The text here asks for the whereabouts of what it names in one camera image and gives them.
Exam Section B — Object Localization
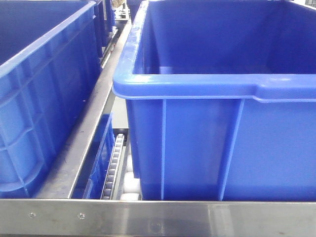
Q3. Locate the large blue bin right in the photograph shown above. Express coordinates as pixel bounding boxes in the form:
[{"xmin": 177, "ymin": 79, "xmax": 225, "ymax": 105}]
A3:
[{"xmin": 113, "ymin": 0, "xmax": 316, "ymax": 201}]

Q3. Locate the roller conveyor track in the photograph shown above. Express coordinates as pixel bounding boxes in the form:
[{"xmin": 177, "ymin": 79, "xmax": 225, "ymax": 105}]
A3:
[{"xmin": 101, "ymin": 133, "xmax": 125, "ymax": 200}]

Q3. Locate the blue bin lower level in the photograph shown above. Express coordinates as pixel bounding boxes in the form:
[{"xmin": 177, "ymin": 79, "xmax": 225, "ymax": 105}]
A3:
[{"xmin": 82, "ymin": 114, "xmax": 115, "ymax": 199}]

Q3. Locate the large blue crate left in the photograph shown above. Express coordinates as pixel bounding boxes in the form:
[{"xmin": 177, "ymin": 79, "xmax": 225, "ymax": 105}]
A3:
[{"xmin": 0, "ymin": 0, "xmax": 101, "ymax": 198}]

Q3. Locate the steel rack frame rail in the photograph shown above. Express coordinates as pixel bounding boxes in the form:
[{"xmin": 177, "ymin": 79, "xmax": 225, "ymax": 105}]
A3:
[{"xmin": 0, "ymin": 21, "xmax": 316, "ymax": 237}]

